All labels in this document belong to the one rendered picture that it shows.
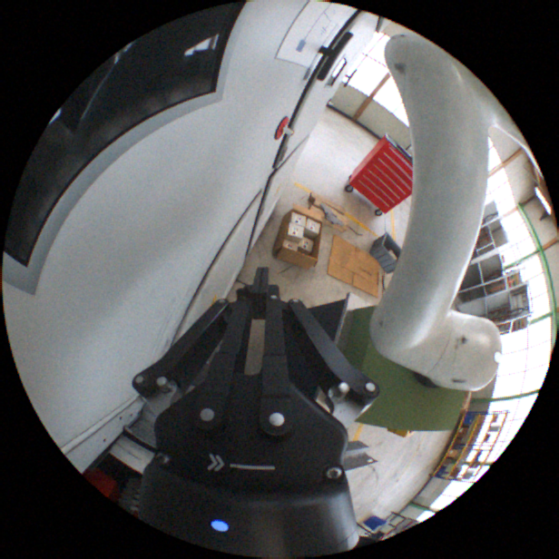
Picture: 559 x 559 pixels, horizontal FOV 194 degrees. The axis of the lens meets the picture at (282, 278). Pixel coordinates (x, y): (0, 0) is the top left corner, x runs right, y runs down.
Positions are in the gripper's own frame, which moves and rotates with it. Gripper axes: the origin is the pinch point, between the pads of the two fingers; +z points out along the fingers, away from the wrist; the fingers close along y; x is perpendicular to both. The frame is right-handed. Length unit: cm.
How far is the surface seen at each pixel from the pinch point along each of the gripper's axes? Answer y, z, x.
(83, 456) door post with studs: -21.6, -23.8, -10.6
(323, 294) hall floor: 46, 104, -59
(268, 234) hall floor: -3, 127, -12
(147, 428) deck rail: -25.7, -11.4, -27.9
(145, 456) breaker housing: -23.4, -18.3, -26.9
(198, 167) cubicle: -6.1, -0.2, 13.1
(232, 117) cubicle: -3.2, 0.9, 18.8
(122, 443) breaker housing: -27.9, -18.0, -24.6
